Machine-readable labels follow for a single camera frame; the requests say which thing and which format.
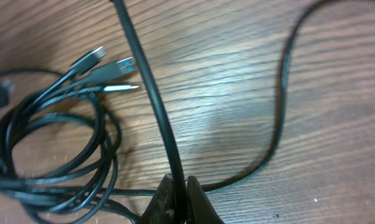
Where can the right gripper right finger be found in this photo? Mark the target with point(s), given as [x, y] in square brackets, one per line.
[200, 210]

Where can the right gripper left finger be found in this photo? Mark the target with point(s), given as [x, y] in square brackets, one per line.
[161, 209]

